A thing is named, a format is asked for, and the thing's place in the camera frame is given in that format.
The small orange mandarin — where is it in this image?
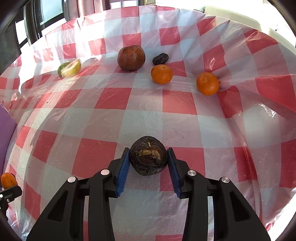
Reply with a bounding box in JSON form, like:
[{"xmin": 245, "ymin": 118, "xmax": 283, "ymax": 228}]
[{"xmin": 1, "ymin": 173, "xmax": 18, "ymax": 190}]

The dark wrinkled passion fruit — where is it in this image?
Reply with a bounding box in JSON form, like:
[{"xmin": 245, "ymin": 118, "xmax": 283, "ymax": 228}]
[{"xmin": 129, "ymin": 136, "xmax": 168, "ymax": 176}]

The yellow apple half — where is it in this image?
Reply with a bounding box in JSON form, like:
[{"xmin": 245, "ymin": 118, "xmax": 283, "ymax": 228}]
[{"xmin": 61, "ymin": 59, "xmax": 81, "ymax": 77}]

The small dark date fruit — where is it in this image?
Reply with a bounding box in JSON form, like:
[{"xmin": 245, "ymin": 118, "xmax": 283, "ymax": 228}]
[{"xmin": 152, "ymin": 53, "xmax": 169, "ymax": 66}]

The large dark red apple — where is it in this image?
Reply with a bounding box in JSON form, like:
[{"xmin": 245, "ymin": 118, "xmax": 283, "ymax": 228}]
[{"xmin": 117, "ymin": 45, "xmax": 145, "ymax": 72}]

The green lime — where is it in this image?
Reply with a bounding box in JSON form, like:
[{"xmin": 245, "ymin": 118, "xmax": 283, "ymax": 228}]
[{"xmin": 57, "ymin": 62, "xmax": 70, "ymax": 77}]

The purple cardboard box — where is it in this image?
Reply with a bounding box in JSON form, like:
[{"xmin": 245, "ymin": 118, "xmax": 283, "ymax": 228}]
[{"xmin": 0, "ymin": 103, "xmax": 16, "ymax": 174}]

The red white checkered tablecloth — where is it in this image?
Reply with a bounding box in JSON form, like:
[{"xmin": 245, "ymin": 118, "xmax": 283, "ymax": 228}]
[{"xmin": 1, "ymin": 6, "xmax": 295, "ymax": 240}]

